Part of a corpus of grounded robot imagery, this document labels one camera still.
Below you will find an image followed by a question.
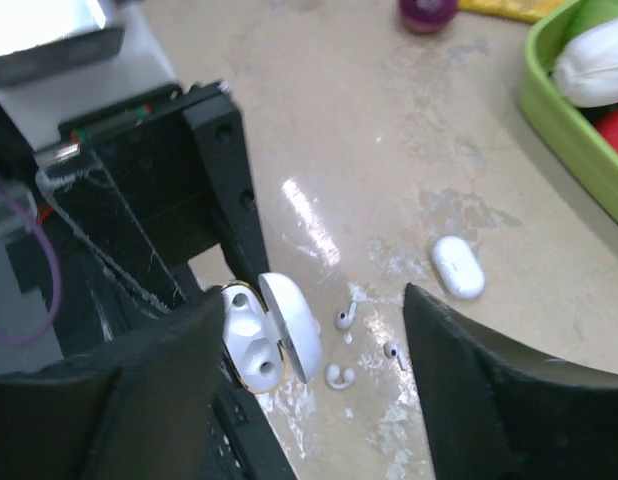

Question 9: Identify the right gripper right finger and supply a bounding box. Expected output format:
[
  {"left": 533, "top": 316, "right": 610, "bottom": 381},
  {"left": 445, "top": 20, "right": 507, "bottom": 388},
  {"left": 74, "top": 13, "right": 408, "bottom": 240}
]
[{"left": 403, "top": 284, "right": 618, "bottom": 479}]

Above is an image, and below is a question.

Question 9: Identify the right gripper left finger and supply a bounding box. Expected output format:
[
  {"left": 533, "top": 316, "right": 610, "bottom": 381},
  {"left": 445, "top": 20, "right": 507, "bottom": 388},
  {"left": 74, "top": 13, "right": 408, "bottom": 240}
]
[{"left": 0, "top": 289, "right": 225, "bottom": 479}]

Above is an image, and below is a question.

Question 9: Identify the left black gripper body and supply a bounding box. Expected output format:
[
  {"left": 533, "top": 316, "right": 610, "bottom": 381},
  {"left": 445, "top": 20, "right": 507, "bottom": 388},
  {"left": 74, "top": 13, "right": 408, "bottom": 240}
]
[{"left": 35, "top": 82, "right": 223, "bottom": 312}]

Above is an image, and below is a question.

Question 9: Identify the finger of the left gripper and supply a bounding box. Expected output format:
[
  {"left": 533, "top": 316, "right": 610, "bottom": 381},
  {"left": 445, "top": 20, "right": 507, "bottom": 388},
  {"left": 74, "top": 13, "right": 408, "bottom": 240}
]
[
  {"left": 36, "top": 151, "right": 293, "bottom": 479},
  {"left": 183, "top": 82, "right": 269, "bottom": 285}
]

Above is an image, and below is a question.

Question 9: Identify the white square charging case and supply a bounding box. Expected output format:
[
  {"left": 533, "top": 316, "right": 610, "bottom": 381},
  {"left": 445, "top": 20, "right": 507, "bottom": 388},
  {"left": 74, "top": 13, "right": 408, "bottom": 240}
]
[{"left": 221, "top": 272, "right": 322, "bottom": 394}]

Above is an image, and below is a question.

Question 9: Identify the white stem earbud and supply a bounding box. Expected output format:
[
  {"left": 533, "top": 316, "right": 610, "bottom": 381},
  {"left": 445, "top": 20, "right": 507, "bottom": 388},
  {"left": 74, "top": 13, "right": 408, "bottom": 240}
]
[
  {"left": 383, "top": 341, "right": 408, "bottom": 371},
  {"left": 334, "top": 301, "right": 357, "bottom": 331}
]

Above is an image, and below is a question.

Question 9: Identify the white oval charging case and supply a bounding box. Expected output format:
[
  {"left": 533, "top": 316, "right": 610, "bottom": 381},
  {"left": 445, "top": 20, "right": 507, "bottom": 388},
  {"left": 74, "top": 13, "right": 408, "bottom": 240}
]
[{"left": 431, "top": 236, "right": 486, "bottom": 300}]

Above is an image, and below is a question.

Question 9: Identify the white hook earbud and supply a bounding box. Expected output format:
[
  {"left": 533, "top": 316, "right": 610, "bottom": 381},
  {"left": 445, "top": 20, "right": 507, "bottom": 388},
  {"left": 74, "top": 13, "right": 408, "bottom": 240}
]
[{"left": 324, "top": 364, "right": 355, "bottom": 391}]

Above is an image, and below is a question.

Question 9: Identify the purple red onion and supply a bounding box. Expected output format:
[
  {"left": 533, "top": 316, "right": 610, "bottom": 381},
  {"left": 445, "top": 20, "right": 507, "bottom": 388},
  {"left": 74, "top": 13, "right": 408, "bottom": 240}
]
[{"left": 398, "top": 0, "right": 459, "bottom": 34}]

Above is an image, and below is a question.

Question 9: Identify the green plastic basket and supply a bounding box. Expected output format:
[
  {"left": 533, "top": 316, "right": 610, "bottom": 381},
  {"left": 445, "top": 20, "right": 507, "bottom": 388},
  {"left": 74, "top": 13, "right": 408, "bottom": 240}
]
[{"left": 518, "top": 1, "right": 618, "bottom": 224}]

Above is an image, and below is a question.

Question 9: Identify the red apple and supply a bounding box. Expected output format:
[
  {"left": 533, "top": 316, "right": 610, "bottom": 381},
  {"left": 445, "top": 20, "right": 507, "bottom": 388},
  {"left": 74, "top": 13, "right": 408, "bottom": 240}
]
[{"left": 594, "top": 108, "right": 618, "bottom": 154}]

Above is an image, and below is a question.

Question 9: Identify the yellow Lays chips bag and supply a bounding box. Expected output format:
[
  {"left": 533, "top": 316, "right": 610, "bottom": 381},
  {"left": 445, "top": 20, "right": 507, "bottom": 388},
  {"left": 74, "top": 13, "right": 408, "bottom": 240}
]
[{"left": 459, "top": 0, "right": 565, "bottom": 24}]

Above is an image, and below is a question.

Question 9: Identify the green napa cabbage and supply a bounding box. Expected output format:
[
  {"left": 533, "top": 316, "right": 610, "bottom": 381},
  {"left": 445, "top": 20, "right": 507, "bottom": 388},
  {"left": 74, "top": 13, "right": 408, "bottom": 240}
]
[{"left": 552, "top": 18, "right": 618, "bottom": 108}]

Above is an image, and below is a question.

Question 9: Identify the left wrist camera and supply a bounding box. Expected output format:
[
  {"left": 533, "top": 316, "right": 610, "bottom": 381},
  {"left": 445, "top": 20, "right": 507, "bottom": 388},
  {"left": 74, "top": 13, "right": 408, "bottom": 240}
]
[{"left": 0, "top": 1, "right": 176, "bottom": 150}]

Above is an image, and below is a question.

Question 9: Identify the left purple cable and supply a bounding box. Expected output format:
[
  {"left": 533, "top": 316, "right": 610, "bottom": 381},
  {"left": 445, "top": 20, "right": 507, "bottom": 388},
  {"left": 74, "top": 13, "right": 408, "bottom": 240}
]
[{"left": 0, "top": 174, "right": 64, "bottom": 346}]

